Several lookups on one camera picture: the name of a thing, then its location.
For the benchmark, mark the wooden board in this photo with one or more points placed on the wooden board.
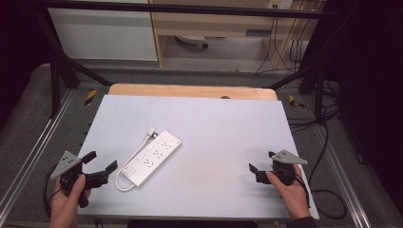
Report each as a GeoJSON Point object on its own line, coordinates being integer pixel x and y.
{"type": "Point", "coordinates": [190, 91]}

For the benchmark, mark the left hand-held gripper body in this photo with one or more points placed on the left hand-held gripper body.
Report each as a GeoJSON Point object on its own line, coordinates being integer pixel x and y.
{"type": "Point", "coordinates": [66, 164]}

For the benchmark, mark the black metal crossbar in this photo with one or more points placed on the black metal crossbar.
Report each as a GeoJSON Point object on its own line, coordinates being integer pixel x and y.
{"type": "Point", "coordinates": [177, 8]}

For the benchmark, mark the dark curtain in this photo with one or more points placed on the dark curtain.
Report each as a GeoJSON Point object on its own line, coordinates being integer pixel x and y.
{"type": "Point", "coordinates": [19, 47]}
{"type": "Point", "coordinates": [367, 79]}

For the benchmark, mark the white power plug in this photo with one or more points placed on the white power plug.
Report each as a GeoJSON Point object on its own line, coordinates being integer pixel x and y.
{"type": "Point", "coordinates": [152, 132]}

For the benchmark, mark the black metal stand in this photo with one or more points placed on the black metal stand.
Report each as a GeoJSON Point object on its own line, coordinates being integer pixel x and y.
{"type": "Point", "coordinates": [318, 91]}
{"type": "Point", "coordinates": [55, 82]}

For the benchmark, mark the person's dark clothing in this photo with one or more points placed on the person's dark clothing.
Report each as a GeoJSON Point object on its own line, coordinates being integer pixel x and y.
{"type": "Point", "coordinates": [190, 224]}

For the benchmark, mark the white power strip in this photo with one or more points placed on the white power strip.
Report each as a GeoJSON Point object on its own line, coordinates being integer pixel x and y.
{"type": "Point", "coordinates": [153, 158]}

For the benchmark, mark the white wall socket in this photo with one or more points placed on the white wall socket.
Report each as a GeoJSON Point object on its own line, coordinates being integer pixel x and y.
{"type": "Point", "coordinates": [280, 3]}

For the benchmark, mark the wooden desk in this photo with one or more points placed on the wooden desk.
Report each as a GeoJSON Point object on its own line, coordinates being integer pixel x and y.
{"type": "Point", "coordinates": [218, 25]}

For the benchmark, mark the person's left hand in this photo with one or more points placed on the person's left hand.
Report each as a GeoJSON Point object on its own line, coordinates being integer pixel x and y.
{"type": "Point", "coordinates": [65, 205]}

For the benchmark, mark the white cabinet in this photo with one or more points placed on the white cabinet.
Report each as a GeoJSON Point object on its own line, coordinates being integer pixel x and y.
{"type": "Point", "coordinates": [101, 34]}

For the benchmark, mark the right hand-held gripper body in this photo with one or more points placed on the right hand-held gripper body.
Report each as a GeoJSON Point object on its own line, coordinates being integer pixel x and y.
{"type": "Point", "coordinates": [286, 158]}

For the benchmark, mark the person's right hand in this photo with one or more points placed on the person's right hand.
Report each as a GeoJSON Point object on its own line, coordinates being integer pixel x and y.
{"type": "Point", "coordinates": [291, 196]}

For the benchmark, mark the aluminium rail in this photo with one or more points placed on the aluminium rail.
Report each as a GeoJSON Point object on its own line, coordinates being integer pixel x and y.
{"type": "Point", "coordinates": [340, 177]}
{"type": "Point", "coordinates": [38, 142]}

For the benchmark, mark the white object under desk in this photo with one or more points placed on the white object under desk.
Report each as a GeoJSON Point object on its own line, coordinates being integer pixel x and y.
{"type": "Point", "coordinates": [191, 39]}

